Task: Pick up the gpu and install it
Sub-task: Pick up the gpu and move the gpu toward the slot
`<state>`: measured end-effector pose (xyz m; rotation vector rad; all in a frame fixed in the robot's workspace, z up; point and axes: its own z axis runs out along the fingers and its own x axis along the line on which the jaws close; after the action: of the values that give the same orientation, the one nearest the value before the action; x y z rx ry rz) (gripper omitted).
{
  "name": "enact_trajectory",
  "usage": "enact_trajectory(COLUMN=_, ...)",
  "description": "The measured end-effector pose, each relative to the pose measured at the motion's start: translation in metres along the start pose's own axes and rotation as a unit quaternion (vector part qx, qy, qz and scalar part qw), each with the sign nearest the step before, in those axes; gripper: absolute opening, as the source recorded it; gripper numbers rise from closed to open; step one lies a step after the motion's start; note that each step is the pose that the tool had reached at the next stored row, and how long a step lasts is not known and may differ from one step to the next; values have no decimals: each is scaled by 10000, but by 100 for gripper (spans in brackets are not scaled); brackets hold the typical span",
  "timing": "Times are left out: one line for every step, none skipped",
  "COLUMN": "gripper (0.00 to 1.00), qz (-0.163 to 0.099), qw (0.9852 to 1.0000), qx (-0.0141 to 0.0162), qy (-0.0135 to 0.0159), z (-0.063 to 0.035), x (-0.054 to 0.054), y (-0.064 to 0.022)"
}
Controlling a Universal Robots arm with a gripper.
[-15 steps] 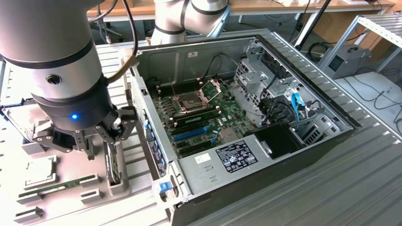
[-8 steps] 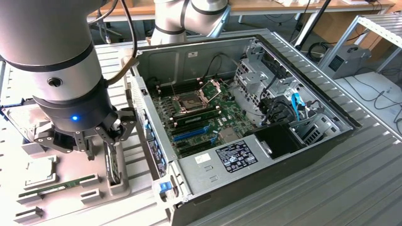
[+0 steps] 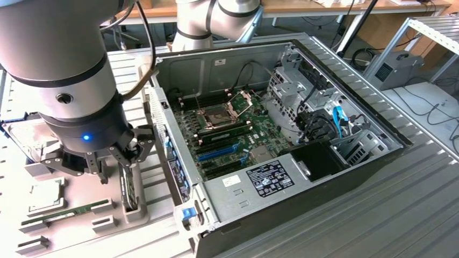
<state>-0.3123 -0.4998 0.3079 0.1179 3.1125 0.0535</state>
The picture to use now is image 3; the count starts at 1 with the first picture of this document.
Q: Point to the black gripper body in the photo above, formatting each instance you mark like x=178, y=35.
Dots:
x=90, y=129

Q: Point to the Nvidia graphics card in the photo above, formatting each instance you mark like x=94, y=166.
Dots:
x=129, y=188

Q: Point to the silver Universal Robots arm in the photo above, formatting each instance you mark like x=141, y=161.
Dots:
x=54, y=53

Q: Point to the grey parts rack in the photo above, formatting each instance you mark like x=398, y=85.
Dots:
x=82, y=199

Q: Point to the green RAM stick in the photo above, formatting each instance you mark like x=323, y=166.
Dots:
x=86, y=207
x=219, y=136

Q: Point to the silver CPU chip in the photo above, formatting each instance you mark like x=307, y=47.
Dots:
x=45, y=194

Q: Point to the blue expansion slot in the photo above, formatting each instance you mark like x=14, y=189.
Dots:
x=215, y=155

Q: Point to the silver hard disk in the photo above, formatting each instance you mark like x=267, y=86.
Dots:
x=22, y=139

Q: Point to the thin locking lever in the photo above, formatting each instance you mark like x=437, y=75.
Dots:
x=198, y=104

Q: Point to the CPU socket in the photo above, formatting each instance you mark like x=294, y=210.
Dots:
x=217, y=118

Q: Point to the green motherboard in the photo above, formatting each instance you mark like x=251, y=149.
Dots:
x=258, y=129

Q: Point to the silver chipset heatsink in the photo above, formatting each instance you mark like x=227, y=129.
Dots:
x=261, y=154

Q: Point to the grey power supply unit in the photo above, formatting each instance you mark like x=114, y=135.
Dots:
x=233, y=204

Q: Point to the metal socket cover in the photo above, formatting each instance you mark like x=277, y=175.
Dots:
x=245, y=94

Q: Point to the silver drive cage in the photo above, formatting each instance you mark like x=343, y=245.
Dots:
x=287, y=88

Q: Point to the open black PC case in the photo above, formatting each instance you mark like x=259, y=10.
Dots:
x=287, y=215

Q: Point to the silver disk bay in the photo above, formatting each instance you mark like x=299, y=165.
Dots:
x=358, y=142

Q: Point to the grey control box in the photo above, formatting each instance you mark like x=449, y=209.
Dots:
x=394, y=71

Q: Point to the black stand pole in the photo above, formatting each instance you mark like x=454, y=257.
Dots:
x=363, y=17

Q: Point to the aluminium frame table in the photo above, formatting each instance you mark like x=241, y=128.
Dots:
x=434, y=31

